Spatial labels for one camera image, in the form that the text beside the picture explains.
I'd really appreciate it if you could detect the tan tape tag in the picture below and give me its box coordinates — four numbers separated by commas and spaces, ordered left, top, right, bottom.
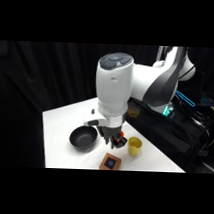
126, 107, 142, 119

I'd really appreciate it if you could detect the black curtain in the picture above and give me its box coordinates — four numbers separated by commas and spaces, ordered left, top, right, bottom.
0, 40, 214, 175

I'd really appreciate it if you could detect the brown box with blue circle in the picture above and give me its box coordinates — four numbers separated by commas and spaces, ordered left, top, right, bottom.
99, 152, 123, 172

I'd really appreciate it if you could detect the yellow plastic cup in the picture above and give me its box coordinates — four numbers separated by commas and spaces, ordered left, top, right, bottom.
126, 136, 144, 156

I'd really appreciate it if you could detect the small green base light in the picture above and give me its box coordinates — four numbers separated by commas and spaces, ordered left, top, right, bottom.
161, 104, 176, 119

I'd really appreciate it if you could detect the blue-lit electronic device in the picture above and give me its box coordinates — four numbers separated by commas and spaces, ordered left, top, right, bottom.
174, 89, 198, 108

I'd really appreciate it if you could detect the black bowl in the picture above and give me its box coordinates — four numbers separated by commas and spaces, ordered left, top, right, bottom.
68, 124, 99, 152

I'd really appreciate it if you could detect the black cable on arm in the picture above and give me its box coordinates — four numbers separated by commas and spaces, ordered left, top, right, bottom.
177, 46, 198, 82

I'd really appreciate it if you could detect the black cloth-covered robot stand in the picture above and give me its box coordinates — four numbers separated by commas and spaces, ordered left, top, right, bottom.
122, 95, 213, 174

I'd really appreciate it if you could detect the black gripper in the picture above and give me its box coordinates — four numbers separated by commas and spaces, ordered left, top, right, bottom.
95, 124, 129, 151

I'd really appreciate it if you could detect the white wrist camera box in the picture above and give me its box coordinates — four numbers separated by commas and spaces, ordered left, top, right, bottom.
82, 108, 109, 128

